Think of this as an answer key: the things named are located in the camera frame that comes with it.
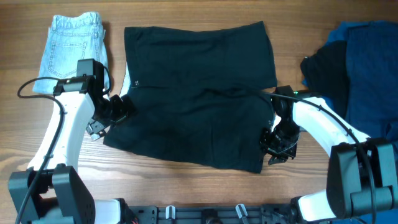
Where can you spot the black garment in pile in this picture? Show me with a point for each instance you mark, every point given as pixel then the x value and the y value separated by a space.
pixel 325 73

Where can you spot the folded light blue jeans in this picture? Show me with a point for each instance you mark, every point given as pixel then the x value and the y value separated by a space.
pixel 69 40

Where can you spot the black shorts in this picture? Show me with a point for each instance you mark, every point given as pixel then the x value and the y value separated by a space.
pixel 198 96

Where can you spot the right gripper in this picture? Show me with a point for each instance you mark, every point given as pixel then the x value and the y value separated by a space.
pixel 282 154

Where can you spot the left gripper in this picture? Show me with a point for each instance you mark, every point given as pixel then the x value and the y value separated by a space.
pixel 122 111

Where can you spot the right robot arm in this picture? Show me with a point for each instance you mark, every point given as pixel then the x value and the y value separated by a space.
pixel 361 175

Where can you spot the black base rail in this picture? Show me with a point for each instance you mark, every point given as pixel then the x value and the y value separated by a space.
pixel 264 214

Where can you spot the dark blue garment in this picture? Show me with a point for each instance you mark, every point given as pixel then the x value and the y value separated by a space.
pixel 371 65

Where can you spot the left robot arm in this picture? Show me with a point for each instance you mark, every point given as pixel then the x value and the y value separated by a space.
pixel 50 190

